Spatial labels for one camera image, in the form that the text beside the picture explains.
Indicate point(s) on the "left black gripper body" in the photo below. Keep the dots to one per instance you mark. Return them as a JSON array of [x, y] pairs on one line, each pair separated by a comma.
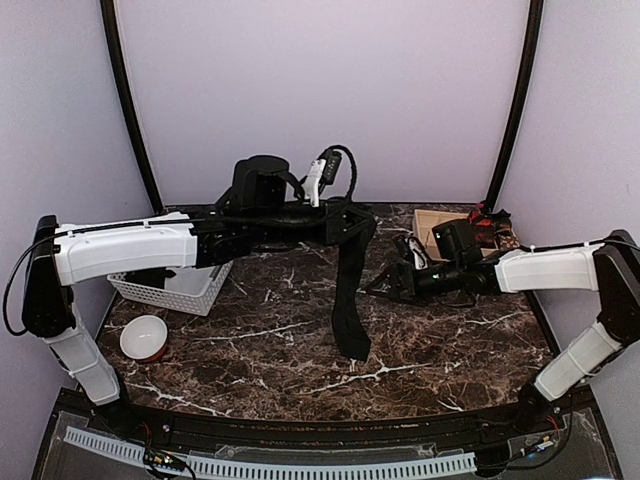
[[324, 233]]

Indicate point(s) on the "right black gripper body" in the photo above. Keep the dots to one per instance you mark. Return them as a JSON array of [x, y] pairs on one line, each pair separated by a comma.
[[449, 281]]

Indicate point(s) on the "black necktie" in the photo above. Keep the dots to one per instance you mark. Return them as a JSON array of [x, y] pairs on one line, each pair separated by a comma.
[[350, 336]]

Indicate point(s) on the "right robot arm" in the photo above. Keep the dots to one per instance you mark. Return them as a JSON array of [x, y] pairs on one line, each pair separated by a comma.
[[599, 276]]

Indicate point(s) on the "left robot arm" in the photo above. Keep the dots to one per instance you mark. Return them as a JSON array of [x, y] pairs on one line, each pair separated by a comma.
[[266, 208]]

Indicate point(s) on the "red patterned rolled tie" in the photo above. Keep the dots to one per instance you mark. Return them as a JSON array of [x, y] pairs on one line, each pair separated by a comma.
[[483, 222]]

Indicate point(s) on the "brown patterned rolled tie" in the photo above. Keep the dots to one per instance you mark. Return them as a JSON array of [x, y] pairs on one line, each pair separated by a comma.
[[504, 235]]

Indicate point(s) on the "wooden compartment box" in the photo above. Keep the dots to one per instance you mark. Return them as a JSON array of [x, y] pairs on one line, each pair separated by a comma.
[[425, 220]]

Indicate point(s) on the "white plastic basket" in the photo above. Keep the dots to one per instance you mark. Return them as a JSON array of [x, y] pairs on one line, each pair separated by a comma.
[[189, 290]]

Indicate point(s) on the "white red bowl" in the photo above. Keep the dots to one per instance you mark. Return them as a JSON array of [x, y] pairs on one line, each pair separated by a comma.
[[144, 339]]

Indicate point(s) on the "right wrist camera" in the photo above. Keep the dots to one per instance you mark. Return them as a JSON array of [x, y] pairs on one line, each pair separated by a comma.
[[418, 253]]

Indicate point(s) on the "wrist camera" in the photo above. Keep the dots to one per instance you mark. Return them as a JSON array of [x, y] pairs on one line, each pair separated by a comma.
[[322, 173], [418, 253]]

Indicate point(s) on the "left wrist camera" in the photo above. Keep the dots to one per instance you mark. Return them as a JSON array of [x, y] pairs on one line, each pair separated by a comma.
[[322, 173]]

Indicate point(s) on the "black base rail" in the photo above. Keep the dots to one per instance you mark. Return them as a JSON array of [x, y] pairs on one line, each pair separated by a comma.
[[480, 428]]

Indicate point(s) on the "white slotted cable duct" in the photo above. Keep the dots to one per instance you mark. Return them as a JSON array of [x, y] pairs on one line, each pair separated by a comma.
[[200, 466]]

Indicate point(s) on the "right black frame post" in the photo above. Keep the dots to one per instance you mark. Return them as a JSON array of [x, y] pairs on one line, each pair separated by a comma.
[[521, 88]]

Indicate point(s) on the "black frame post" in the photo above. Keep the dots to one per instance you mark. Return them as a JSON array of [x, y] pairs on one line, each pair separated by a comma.
[[128, 109], [521, 88]]

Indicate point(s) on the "left black frame post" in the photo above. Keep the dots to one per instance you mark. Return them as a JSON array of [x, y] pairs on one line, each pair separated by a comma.
[[128, 109]]

